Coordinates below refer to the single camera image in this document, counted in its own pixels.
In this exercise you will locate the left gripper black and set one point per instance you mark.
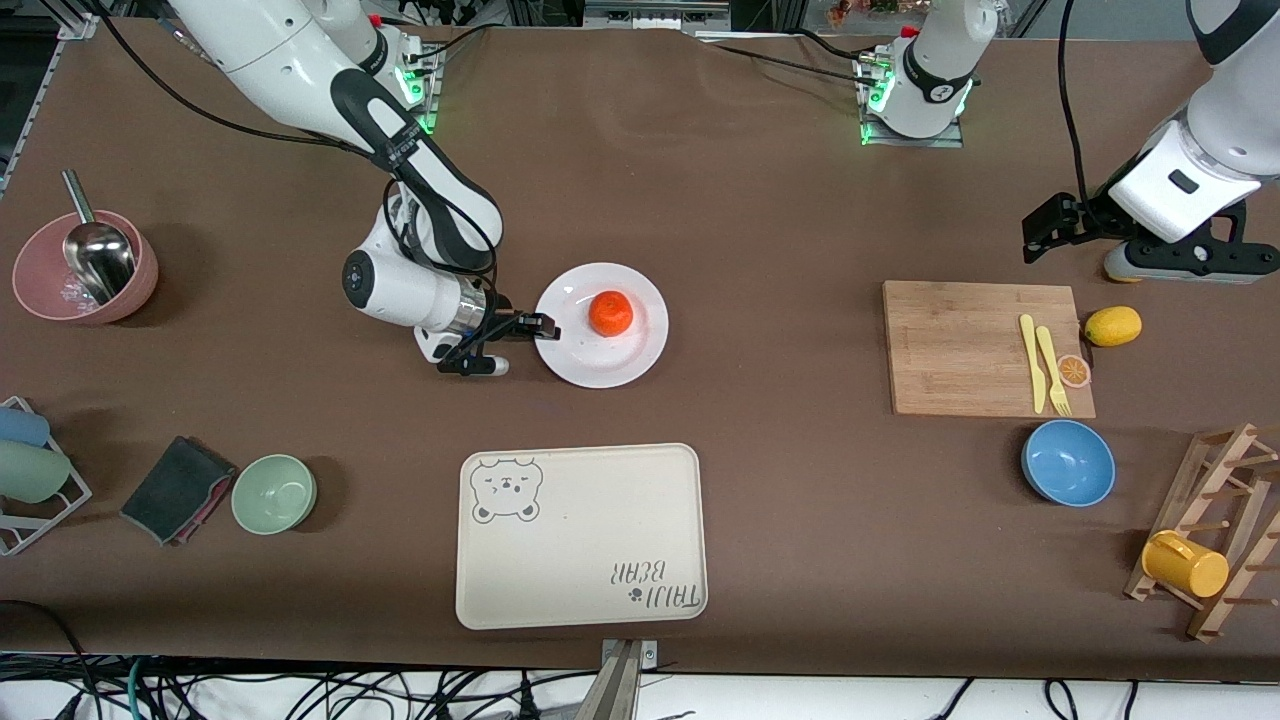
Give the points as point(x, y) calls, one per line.
point(1078, 217)

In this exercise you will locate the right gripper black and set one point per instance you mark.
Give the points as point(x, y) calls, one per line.
point(505, 322)

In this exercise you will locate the white round plate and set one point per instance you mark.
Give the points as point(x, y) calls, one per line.
point(600, 360)

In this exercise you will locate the orange fruit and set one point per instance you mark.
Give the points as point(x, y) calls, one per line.
point(610, 313)

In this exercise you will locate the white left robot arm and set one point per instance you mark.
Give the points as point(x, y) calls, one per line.
point(935, 70)

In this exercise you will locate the yellow plastic knife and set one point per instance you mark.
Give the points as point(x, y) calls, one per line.
point(1032, 360)

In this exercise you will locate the yellow plastic fork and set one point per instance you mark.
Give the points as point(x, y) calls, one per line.
point(1050, 365)

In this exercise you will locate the bamboo cutting board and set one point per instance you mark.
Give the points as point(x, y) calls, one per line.
point(970, 340)

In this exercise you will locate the orange slice piece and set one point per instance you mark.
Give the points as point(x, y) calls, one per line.
point(1074, 371)

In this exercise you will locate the cream tray with bear print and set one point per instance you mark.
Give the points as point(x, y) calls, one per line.
point(580, 540)

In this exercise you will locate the blue bowl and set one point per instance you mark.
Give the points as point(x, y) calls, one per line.
point(1068, 463)

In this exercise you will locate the pale green bowl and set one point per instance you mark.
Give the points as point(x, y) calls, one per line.
point(274, 494)

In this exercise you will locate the yellow mug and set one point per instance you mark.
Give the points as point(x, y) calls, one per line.
point(1185, 565)

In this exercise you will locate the wooden drying rack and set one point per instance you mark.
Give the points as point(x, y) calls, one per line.
point(1245, 560)

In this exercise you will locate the dark grey folded cloth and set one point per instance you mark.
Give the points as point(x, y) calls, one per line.
point(175, 490)

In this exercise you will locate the metal scoop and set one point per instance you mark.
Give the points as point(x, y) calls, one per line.
point(100, 260)

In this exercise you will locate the pink bowl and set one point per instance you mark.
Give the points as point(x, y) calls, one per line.
point(40, 280)

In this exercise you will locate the light blue cup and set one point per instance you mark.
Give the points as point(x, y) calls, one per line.
point(20, 426)

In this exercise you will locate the pale green cup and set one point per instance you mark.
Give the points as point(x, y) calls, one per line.
point(30, 472)

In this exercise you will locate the aluminium corner profile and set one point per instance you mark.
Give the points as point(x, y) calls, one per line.
point(78, 27)

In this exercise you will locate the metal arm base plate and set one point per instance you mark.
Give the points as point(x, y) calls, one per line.
point(430, 110)
point(950, 142)

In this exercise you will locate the aluminium frame rail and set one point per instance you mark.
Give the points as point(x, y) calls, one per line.
point(650, 15)

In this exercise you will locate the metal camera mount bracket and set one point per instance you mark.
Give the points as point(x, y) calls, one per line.
point(620, 685)

